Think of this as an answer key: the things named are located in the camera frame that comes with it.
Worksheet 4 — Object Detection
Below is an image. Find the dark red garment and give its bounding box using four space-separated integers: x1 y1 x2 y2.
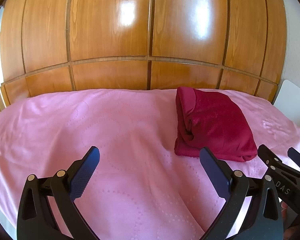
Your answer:
174 87 258 162

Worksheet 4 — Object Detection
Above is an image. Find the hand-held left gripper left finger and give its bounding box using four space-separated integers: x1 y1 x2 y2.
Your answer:
16 146 100 240

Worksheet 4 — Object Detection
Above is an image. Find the pink bedspread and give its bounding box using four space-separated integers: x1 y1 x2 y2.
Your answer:
0 88 300 240

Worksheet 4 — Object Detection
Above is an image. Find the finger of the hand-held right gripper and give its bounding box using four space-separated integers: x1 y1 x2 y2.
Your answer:
287 147 300 175
257 144 294 179

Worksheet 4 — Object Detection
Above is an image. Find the person's right hand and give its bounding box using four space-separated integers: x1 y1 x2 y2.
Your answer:
281 201 291 230

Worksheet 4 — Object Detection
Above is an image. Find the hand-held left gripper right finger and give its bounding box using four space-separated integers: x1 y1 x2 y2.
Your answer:
199 147 284 240

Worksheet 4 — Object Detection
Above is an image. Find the wooden wardrobe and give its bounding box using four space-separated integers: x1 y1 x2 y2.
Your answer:
0 0 288 105

